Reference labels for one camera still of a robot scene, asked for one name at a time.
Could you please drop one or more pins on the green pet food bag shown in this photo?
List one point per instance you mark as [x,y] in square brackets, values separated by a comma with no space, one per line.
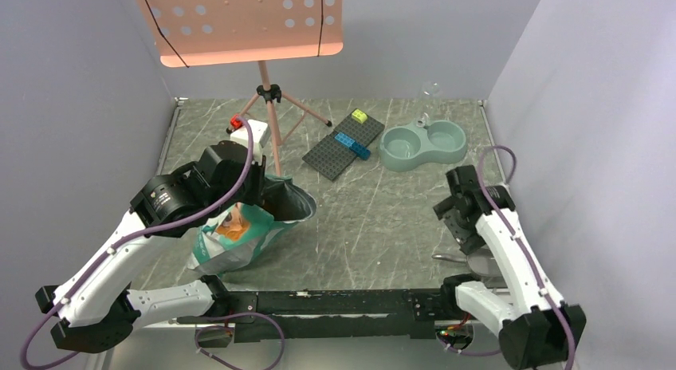
[236,237]

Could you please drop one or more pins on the metal food scoop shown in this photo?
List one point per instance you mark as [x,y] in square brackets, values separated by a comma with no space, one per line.
[481,262]

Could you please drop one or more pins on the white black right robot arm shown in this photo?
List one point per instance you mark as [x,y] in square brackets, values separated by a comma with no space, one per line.
[537,326]

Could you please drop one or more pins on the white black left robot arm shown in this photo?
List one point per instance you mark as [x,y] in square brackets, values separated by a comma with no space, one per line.
[97,309]

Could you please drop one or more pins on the teal double pet bowl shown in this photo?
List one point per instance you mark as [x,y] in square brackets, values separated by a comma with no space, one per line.
[404,148]

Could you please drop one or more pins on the dark grey brick baseplate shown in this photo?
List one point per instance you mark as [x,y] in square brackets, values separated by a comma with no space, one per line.
[330,158]

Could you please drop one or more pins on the dark blue toy brick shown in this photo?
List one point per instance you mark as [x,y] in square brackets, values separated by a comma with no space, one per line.
[361,151]

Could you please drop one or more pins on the yellow toy brick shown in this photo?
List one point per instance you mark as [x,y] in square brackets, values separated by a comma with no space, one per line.
[359,116]

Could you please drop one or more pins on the pink music stand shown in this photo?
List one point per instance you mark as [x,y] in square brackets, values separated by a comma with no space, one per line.
[189,33]

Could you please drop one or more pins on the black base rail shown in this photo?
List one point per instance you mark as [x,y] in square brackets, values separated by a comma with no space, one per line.
[312,314]

